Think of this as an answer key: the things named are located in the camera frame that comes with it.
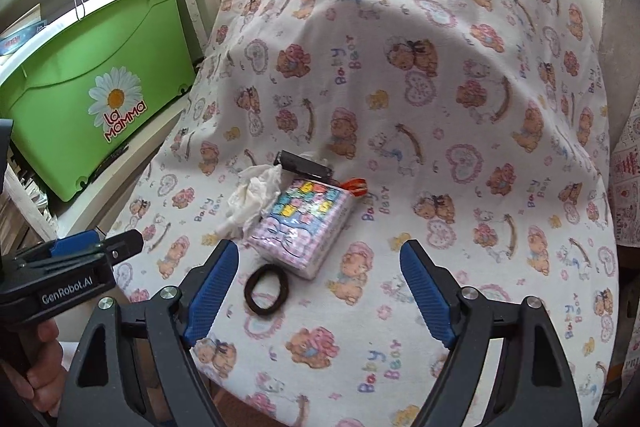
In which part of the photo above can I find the green plastic storage box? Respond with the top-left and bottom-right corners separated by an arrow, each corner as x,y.
0,0 -> 197,202

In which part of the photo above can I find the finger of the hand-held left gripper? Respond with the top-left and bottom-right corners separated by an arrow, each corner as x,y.
22,229 -> 99,258
100,229 -> 145,266

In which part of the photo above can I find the red print white cloth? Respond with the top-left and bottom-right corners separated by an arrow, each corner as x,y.
606,89 -> 640,249

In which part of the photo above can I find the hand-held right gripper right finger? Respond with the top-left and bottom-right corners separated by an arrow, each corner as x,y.
399,239 -> 583,427

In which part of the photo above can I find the small orange wrapper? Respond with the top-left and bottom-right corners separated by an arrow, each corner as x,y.
340,175 -> 370,199

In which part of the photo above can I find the dark book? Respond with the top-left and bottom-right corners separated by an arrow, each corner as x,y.
0,19 -> 49,56

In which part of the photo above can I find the person's left hand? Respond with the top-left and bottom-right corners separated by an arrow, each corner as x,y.
20,319 -> 71,420

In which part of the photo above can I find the black hair tie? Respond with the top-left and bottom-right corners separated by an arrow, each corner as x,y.
243,263 -> 290,316

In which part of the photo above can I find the white wooden slat frame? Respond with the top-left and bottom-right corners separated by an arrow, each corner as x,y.
0,154 -> 60,244

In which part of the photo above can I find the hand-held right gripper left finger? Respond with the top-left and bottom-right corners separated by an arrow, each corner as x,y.
57,239 -> 240,427

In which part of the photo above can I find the small black rectangular object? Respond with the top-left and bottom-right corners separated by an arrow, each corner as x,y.
278,150 -> 335,182

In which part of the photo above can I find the bear print bedsheet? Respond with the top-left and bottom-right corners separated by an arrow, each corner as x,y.
107,0 -> 621,427

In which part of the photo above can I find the white tissue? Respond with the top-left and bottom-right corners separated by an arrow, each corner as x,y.
227,164 -> 284,240

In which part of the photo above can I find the pink patterned tissue packet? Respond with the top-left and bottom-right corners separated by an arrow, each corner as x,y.
243,179 -> 357,281

